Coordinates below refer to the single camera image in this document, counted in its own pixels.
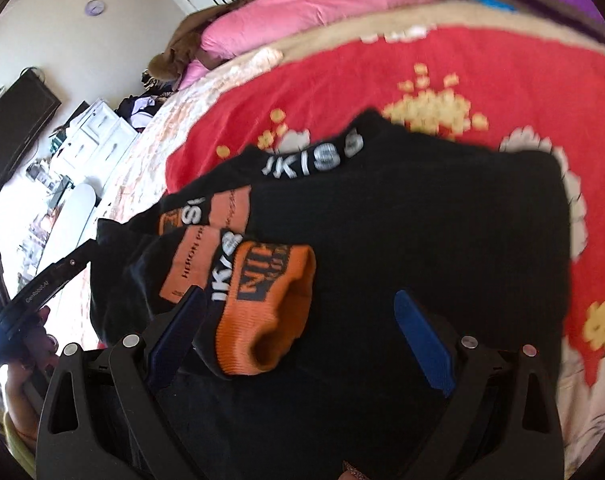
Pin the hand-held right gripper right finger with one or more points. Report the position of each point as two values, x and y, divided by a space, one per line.
422 340

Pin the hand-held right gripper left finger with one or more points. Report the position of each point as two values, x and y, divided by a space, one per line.
175 330

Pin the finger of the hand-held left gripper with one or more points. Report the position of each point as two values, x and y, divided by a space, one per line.
75 260

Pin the black orange-trimmed garment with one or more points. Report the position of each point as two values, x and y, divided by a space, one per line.
382 220

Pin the person's left forearm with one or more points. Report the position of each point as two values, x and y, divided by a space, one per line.
20 447

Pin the dark clothes pile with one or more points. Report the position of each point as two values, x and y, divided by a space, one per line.
137 110

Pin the person's left hand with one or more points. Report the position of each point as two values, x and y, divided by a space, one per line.
20 400

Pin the person's right hand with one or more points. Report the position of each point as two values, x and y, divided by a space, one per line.
355 472

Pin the white dresser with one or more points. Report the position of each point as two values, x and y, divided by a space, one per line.
102 135

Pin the black television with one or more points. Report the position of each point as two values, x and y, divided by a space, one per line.
17 125

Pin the brown fur coat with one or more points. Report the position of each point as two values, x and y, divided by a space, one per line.
182 40

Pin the red floral blanket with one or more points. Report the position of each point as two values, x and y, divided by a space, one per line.
382 70

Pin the pink duvet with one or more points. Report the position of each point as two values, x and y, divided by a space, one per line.
307 10

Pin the purple wall clock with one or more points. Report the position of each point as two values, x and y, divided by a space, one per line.
94 8

